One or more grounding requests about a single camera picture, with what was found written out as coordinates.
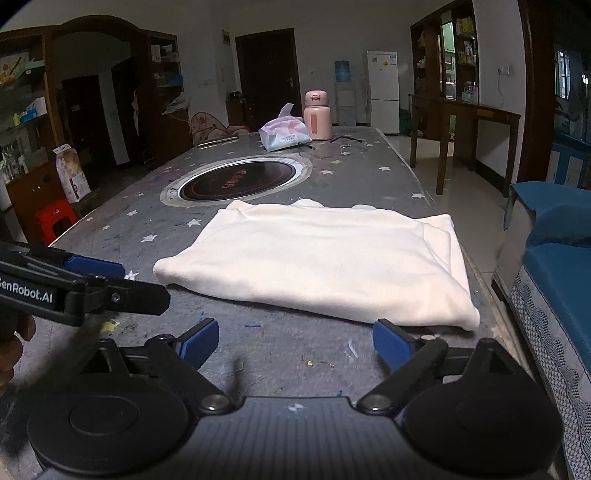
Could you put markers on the wooden display cabinet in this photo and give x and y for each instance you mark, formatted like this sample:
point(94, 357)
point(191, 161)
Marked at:
point(431, 60)

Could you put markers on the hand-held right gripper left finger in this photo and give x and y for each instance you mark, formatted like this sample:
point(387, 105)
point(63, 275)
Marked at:
point(203, 339)

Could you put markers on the red plastic stool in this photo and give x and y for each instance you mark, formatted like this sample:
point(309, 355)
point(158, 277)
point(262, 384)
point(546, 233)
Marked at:
point(55, 219)

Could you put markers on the white garment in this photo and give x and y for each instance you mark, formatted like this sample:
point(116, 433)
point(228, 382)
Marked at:
point(323, 258)

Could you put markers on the grey star-printed table cover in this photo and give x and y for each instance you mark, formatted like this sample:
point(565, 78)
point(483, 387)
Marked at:
point(369, 184)

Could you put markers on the pink thermos bottle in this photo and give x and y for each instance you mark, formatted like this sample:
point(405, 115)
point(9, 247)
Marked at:
point(317, 117)

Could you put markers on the round black built-in cooktop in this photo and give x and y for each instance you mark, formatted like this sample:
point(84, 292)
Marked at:
point(238, 180)

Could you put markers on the soft tissue pack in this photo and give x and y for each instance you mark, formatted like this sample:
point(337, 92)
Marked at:
point(284, 134)

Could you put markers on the blue sofa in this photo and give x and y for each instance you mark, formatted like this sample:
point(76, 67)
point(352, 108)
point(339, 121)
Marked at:
point(558, 221)

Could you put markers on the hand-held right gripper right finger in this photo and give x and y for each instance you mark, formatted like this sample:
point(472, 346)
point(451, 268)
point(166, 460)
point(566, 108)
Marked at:
point(392, 344)

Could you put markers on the wooden shelf with goods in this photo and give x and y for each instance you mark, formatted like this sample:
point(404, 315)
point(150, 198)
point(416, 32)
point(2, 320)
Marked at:
point(27, 184)

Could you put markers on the wooden arched shelf unit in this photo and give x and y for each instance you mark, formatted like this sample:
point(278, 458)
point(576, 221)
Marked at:
point(159, 120)

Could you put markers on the person's left hand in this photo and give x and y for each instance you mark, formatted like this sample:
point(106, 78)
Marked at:
point(9, 364)

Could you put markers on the white refrigerator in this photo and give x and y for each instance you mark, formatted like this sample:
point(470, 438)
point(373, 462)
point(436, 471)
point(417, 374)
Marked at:
point(383, 92)

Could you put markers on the dark wooden desk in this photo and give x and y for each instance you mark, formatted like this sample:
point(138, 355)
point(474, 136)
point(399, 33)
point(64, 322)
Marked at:
point(475, 110)

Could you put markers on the blue storage cabinet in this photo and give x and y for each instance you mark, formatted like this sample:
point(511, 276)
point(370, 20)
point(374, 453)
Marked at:
point(570, 159)

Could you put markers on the dark wooden door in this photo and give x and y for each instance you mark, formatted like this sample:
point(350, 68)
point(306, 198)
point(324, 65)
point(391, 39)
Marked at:
point(268, 78)

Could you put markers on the water dispenser with blue bottle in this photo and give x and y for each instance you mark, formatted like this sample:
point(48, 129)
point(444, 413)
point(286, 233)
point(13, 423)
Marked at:
point(342, 71)

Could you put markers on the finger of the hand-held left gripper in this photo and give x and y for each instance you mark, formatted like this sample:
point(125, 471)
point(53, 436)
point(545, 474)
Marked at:
point(94, 266)
point(134, 297)

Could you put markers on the printed paper bag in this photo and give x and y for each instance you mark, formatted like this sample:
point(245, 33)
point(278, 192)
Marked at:
point(74, 177)

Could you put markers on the pink play tent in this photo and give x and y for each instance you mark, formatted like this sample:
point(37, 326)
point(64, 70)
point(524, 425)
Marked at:
point(212, 127)

